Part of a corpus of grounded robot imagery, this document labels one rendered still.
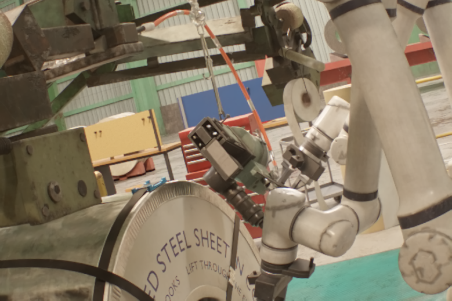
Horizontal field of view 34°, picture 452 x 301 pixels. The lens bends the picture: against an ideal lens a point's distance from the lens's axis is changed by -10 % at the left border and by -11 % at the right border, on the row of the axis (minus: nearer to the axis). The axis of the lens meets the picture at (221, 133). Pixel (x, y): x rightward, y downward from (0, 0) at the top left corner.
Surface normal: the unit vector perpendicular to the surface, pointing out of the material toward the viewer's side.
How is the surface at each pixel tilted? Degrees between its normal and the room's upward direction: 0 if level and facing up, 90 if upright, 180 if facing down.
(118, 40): 90
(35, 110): 90
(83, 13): 89
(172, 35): 50
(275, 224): 90
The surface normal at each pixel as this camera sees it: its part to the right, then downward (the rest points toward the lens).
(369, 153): 0.05, 0.31
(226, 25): -0.27, -0.54
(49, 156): 0.90, -0.22
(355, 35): -0.56, 0.17
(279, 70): -0.16, 0.65
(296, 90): 0.67, -0.12
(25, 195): -0.37, 0.11
